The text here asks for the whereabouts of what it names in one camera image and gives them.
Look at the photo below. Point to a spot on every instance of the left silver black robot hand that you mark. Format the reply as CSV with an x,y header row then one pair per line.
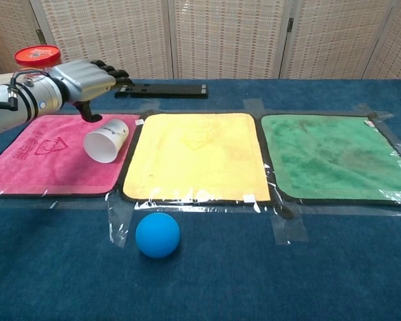
x,y
83,80

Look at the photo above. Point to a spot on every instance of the white paper cup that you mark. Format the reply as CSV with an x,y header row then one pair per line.
x,y
105,143

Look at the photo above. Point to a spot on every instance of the pink towel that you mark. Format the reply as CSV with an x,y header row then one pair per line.
x,y
46,167

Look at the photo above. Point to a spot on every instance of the yellow towel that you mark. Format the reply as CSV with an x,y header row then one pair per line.
x,y
197,157

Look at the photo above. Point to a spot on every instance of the green towel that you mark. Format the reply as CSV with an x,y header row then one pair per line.
x,y
331,160

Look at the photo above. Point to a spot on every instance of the red lidded snack canister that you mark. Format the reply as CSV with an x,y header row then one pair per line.
x,y
36,56

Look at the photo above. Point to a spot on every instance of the woven folding screen panel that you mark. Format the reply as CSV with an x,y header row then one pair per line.
x,y
227,36
397,50
6,33
110,33
337,36

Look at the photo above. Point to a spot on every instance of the black flat bar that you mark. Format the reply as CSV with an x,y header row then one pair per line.
x,y
173,87
163,94

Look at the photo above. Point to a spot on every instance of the clear tape strip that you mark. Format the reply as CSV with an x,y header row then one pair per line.
x,y
118,224
289,227
254,105
371,110

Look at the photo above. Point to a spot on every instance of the blue ball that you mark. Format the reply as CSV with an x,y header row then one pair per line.
x,y
157,235

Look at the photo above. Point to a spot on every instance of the blue felt table cover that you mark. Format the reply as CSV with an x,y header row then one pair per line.
x,y
254,277

